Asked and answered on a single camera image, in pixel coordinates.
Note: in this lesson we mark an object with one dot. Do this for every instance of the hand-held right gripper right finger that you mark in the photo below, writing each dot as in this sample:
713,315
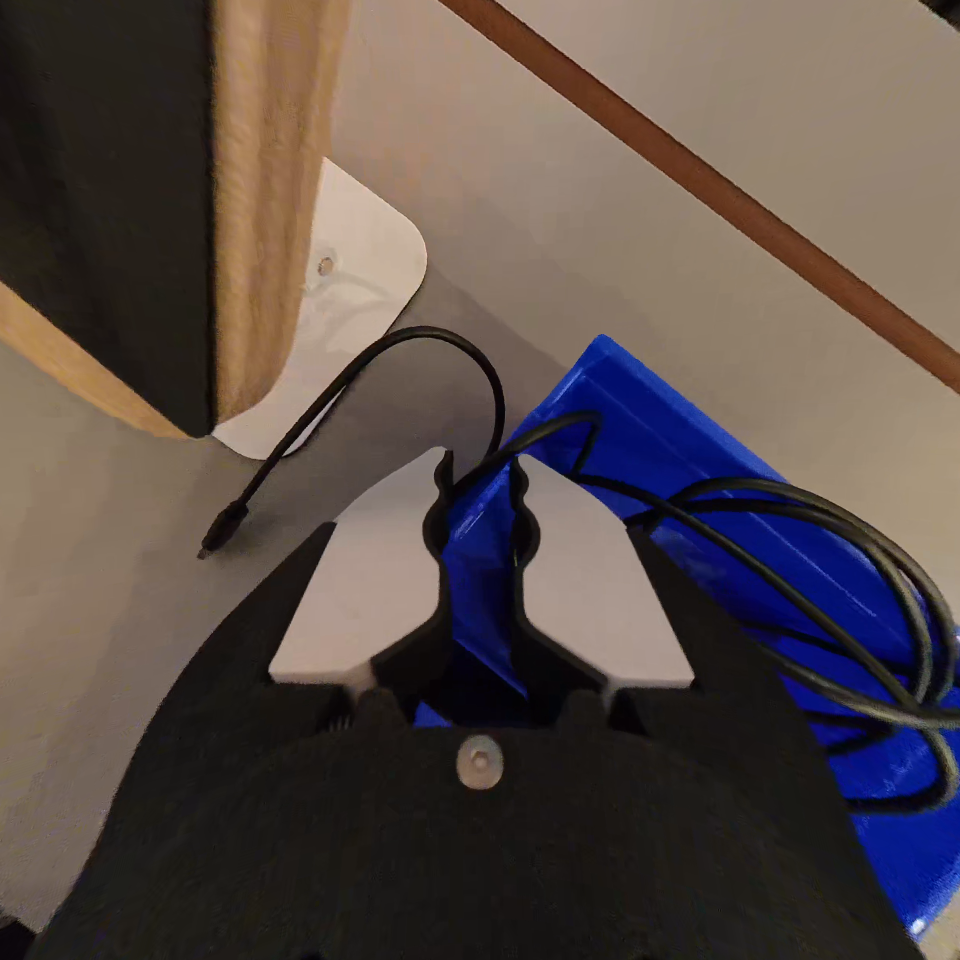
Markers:
600,600

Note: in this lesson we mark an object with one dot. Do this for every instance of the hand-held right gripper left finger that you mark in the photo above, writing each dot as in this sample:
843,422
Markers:
352,585

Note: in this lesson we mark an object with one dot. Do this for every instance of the blue divided plastic bin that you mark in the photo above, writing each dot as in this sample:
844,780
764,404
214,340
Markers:
660,442

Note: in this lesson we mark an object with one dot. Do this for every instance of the white stand with wooden board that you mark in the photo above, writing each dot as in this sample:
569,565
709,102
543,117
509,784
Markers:
360,247

